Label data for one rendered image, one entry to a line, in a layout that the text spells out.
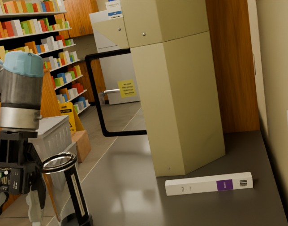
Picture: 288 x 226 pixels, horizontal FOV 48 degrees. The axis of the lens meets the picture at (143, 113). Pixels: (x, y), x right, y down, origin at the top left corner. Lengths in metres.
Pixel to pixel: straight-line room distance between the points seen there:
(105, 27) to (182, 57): 0.27
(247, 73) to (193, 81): 0.36
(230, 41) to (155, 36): 0.45
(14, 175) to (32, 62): 0.21
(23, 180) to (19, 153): 0.05
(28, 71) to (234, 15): 0.95
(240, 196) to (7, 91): 0.71
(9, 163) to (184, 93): 0.65
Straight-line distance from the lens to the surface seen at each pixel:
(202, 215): 0.97
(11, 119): 0.66
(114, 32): 1.09
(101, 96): 1.49
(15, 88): 0.66
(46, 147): 3.32
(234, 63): 1.42
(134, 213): 1.03
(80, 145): 4.04
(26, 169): 0.64
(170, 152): 1.15
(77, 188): 0.95
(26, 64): 0.66
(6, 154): 0.65
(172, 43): 1.07
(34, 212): 0.70
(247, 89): 1.45
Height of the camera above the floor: 1.49
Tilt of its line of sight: 16 degrees down
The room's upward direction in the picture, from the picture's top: 11 degrees counter-clockwise
